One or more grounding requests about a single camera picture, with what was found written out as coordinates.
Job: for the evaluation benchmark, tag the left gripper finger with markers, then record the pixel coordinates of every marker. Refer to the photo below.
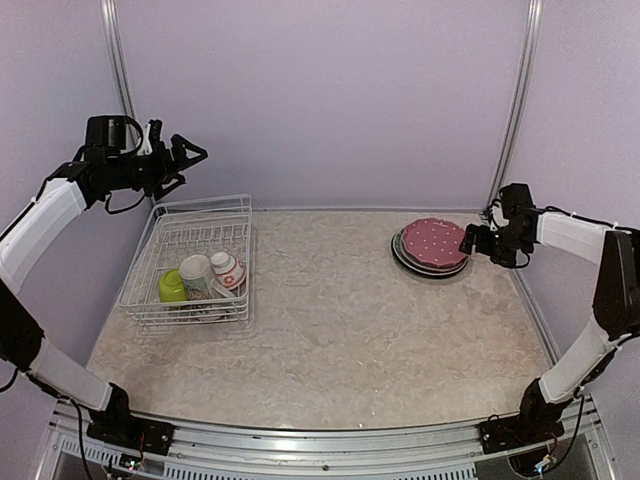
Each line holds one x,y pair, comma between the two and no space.
185,154
167,184

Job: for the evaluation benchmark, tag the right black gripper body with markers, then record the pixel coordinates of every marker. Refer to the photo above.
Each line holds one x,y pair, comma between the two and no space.
503,247

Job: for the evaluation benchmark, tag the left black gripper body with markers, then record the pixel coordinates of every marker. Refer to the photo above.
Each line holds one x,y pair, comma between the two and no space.
140,173

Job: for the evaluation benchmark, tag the pink polka dot dish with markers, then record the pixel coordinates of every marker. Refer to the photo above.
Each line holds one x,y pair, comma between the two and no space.
434,243

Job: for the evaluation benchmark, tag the light teal plate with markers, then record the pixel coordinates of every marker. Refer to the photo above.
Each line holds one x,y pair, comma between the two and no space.
400,245

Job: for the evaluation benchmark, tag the red floral plate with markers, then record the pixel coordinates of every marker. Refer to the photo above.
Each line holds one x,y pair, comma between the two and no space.
415,267

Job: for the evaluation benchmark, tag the black striped plate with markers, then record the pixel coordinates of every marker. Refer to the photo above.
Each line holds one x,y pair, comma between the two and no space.
425,275

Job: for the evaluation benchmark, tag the white patterned mug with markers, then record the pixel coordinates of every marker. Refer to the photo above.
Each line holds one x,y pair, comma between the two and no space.
200,281

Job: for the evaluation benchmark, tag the green cup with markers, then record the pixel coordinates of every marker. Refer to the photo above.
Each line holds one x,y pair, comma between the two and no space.
171,288

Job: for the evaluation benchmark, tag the red white patterned bowl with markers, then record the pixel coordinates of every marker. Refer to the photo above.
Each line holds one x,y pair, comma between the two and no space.
229,270

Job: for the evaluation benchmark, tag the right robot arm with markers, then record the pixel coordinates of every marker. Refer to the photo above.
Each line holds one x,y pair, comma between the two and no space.
609,301

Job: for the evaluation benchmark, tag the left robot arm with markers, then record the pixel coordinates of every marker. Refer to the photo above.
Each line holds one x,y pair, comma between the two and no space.
24,344

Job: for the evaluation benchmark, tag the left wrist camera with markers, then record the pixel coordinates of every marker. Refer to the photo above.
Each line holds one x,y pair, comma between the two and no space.
125,132

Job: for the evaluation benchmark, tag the white wire dish rack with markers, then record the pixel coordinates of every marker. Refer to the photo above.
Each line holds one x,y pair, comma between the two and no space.
174,231

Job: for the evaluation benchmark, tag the right aluminium corner post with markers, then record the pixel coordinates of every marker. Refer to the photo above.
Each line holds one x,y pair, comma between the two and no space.
519,97

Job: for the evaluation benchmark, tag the aluminium corner post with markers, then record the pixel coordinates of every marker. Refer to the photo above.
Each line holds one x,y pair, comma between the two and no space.
519,97
116,56

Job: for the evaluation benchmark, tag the left aluminium corner post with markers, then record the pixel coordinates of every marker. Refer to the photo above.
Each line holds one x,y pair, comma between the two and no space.
116,56

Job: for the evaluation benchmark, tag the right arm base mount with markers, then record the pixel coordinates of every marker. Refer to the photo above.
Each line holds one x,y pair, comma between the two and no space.
498,434

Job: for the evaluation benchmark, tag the aluminium front rail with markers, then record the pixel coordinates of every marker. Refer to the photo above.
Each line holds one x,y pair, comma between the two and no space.
204,450

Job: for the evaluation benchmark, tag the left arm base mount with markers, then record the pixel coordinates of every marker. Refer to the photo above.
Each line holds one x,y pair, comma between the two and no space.
140,434

